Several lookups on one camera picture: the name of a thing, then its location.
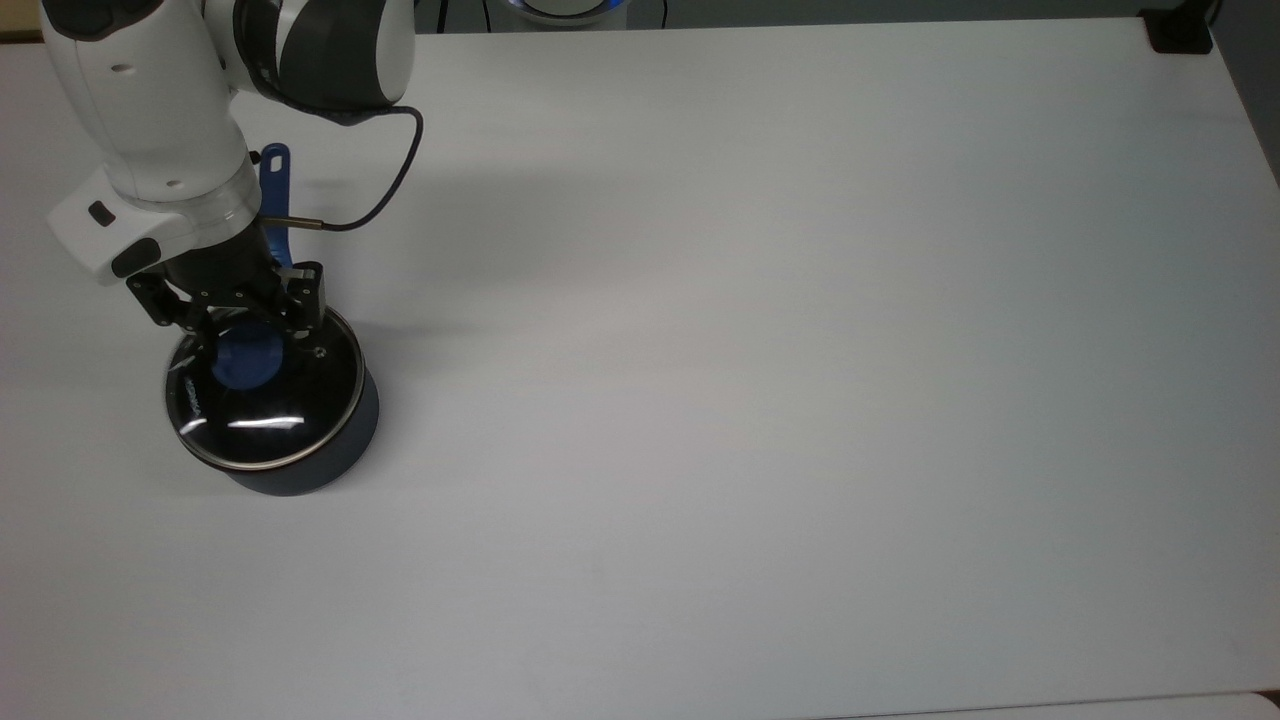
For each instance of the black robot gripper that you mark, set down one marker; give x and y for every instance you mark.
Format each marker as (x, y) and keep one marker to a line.
(225, 280)

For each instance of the glass lid with blue knob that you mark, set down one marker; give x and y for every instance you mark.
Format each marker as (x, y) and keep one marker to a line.
(270, 425)

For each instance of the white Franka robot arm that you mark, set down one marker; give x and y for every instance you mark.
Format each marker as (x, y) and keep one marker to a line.
(150, 100)

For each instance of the black clamp block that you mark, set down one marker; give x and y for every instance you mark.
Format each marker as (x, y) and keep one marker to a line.
(1178, 32)

